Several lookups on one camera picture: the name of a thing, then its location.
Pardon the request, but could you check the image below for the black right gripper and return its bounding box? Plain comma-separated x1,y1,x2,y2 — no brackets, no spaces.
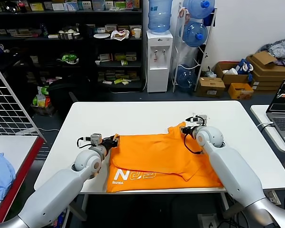
180,125,197,137

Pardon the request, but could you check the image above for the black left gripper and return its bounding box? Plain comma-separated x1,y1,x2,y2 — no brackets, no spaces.
101,134,121,150

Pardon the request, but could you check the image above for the orange t-shirt with white print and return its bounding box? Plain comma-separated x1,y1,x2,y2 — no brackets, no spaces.
105,121,225,193

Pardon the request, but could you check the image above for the pile of grey clothes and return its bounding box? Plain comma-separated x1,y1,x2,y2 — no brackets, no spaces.
260,39,285,66

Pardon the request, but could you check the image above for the closed labelled cardboard box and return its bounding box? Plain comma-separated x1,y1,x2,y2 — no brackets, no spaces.
196,77,226,98

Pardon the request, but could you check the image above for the blue water jug without cap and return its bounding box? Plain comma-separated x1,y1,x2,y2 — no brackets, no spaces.
175,64,197,89

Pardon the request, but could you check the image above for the white water dispenser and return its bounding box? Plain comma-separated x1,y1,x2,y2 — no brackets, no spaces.
146,30,173,93

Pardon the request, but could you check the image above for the black office chair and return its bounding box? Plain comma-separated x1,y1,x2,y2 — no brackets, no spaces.
47,76,92,114

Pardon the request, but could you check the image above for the yellow printed cardboard box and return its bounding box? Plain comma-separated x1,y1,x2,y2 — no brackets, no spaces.
228,83,254,100

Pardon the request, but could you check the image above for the open cardboard box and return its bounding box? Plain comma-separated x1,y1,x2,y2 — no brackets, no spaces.
215,61,250,85

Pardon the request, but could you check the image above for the basket of colourful snack packs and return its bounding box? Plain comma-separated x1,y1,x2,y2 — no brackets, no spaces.
31,85,55,117

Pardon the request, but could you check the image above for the blue and white bag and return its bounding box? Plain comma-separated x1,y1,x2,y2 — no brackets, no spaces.
236,58,254,76

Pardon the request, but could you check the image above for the white floor power strip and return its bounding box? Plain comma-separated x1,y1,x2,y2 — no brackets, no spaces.
197,213,219,228

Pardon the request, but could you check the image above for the bowl of green vegetables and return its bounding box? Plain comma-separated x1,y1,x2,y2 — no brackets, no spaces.
57,53,79,65

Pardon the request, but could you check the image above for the black shelving unit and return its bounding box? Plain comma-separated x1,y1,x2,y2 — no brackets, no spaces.
0,0,143,93

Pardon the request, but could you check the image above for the blue water jug lying level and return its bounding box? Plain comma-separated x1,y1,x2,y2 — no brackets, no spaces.
182,20,209,48

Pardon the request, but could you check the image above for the red-edged side table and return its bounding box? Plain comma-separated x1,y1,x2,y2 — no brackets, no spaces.
0,135,47,224

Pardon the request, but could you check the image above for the grey open laptop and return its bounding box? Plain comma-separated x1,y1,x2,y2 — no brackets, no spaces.
266,79,285,148

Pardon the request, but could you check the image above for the plastic bag with food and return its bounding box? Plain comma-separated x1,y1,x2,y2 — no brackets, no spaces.
110,29,130,42

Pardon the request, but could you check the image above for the grey floor socket strip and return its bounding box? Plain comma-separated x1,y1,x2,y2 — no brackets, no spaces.
266,190,282,206

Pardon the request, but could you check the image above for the upright blue water jug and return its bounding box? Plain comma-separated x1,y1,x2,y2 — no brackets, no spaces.
148,0,173,33

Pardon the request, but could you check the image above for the metal bowl with white buns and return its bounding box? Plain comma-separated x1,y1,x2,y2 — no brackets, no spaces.
58,27,81,40

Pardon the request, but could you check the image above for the light blue folded cloth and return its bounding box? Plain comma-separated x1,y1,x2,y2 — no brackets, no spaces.
0,152,17,205

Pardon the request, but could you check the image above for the blue water jug lying tilted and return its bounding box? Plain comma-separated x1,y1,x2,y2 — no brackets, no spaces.
182,0,216,19

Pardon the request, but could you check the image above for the cola bottle with red label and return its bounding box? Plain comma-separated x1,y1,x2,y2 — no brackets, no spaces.
18,0,29,12

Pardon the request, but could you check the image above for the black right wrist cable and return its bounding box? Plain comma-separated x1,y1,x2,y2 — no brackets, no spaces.
183,133,206,155

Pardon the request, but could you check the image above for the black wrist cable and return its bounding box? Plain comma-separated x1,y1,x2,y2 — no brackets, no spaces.
76,136,92,150
183,133,206,155

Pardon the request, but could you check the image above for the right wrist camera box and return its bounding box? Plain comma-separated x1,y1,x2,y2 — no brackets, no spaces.
185,114,209,125

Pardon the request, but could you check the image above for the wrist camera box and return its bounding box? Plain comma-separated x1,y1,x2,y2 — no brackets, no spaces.
185,114,209,125
89,133,103,146

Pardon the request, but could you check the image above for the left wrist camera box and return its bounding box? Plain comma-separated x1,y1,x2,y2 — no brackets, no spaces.
89,133,103,146

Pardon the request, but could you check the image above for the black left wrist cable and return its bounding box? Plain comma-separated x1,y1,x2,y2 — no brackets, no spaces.
76,136,92,150

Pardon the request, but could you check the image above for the white laptop charger cable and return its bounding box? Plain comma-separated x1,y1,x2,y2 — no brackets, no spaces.
256,121,275,130

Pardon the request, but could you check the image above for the white wire jug rack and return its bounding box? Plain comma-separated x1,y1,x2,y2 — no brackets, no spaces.
172,2,218,93

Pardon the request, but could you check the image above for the white wire grid panel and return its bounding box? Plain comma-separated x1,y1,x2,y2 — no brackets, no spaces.
0,57,47,143

